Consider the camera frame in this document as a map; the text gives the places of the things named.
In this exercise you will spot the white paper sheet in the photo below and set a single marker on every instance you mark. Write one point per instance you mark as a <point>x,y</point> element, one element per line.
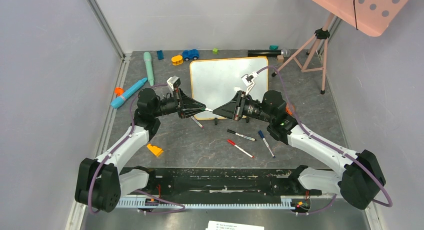
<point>215,225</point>

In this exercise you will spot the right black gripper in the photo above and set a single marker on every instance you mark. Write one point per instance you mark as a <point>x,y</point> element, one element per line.
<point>238,107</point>

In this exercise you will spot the blue toy marker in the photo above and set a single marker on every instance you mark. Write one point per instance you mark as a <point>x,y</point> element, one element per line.
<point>119,100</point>

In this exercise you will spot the blue whiteboard marker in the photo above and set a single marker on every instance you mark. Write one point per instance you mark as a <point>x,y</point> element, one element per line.
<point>266,143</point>

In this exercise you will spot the yellow oval toy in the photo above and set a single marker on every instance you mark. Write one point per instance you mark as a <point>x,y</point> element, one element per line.
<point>177,60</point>

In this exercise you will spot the pink perforated panel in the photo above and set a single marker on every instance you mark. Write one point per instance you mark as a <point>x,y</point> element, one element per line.
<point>372,17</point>

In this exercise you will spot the orange wedge block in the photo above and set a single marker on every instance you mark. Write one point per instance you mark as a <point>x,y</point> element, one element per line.
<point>157,151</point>

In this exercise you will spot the small orange toy piece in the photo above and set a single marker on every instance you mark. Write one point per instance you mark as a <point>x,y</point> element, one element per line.
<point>119,91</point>

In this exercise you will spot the blue toy car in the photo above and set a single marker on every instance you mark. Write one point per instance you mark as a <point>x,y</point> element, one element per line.
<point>192,54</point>

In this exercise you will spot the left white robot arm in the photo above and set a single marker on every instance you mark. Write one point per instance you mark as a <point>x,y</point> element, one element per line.
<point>100,181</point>

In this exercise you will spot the pink tripod stand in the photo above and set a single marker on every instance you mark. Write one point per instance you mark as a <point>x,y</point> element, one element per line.
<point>320,36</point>

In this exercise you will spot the dark blue block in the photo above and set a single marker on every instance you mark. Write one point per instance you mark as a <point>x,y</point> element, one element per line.
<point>160,55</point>

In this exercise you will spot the orange framed whiteboard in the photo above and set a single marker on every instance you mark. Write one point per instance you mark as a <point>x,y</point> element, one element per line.
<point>215,82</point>

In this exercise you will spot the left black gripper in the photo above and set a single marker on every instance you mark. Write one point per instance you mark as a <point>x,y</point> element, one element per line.
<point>188,106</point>

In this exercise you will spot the black whiteboard marker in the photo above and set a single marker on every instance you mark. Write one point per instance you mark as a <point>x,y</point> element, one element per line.
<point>241,135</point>

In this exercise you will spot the grey slotted cable duct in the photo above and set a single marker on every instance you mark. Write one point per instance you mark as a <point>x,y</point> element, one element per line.
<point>142,202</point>

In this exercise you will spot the teal block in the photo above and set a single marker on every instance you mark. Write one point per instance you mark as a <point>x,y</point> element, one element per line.
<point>273,47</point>

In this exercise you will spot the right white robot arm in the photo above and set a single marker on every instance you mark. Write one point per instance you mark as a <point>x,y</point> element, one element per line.
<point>357,177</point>

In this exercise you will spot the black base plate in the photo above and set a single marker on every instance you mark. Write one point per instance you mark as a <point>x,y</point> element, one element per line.
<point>224,185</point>

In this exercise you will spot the red whiteboard marker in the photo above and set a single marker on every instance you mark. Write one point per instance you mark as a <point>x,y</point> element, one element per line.
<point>239,148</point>

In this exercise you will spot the mint green toy microphone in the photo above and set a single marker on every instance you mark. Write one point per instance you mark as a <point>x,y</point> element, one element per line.
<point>149,68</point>

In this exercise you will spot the orange toy piece right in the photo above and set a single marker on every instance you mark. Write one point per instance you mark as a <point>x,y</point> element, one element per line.
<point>290,109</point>

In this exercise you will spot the purple whiteboard marker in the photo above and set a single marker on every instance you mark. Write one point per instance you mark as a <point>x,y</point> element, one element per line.
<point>197,122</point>

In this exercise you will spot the beige wooden cube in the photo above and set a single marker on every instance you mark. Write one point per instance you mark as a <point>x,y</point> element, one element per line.
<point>280,59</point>

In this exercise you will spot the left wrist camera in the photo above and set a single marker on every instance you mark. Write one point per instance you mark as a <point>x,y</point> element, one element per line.
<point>173,83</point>

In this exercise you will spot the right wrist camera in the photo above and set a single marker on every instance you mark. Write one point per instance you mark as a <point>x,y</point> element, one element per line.
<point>248,80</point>

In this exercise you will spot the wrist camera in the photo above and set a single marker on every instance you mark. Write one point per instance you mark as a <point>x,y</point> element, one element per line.
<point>173,83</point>
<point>248,80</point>

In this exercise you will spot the green cube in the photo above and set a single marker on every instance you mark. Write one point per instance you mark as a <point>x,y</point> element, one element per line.
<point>215,51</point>

